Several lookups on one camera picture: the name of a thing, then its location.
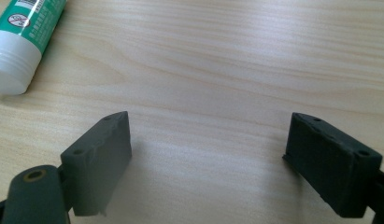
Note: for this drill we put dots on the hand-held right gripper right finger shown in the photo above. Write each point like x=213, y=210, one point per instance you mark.
x=331, y=168

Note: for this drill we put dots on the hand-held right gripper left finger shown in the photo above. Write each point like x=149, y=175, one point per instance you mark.
x=96, y=168

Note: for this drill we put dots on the green and white tube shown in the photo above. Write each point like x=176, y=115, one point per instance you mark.
x=17, y=46

